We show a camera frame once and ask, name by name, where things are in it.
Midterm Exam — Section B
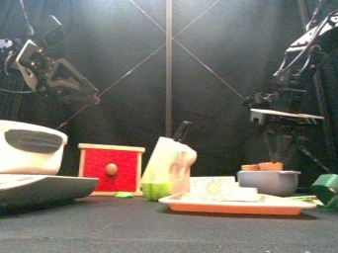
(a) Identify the red wooden drawer box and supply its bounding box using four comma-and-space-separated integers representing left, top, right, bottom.
77, 142, 148, 198

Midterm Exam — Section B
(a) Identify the white toy knife block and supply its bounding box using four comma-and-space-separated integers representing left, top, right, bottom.
142, 135, 198, 196

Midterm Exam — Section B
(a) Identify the orange rectangular tray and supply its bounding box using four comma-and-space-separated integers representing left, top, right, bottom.
160, 192, 319, 217

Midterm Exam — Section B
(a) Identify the green plastic toy piece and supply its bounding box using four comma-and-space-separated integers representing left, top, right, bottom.
311, 173, 338, 211

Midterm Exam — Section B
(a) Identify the green starfruit bottom half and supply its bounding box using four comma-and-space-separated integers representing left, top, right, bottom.
141, 180, 173, 203

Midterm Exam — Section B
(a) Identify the thin diagonal brace wire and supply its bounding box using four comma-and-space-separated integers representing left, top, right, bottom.
129, 0, 249, 101
57, 0, 222, 130

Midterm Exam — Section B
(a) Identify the flat green toy piece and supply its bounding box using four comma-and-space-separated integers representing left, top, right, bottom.
288, 195, 328, 208

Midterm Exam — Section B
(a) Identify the grey bowl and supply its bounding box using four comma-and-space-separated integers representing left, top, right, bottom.
237, 169, 303, 198

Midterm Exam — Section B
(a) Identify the white speckled cheese block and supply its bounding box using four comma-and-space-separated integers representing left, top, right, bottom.
188, 175, 261, 203

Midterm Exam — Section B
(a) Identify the grey white flat base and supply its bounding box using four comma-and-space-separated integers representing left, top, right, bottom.
0, 173, 101, 210

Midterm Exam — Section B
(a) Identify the brown eggshell half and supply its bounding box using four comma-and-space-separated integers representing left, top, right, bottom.
258, 161, 285, 172
241, 163, 262, 172

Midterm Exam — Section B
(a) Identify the vertical metal frame pole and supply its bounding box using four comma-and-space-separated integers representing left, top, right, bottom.
166, 0, 174, 138

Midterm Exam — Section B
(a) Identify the black toy knife handle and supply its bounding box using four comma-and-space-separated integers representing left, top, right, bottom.
172, 120, 194, 143

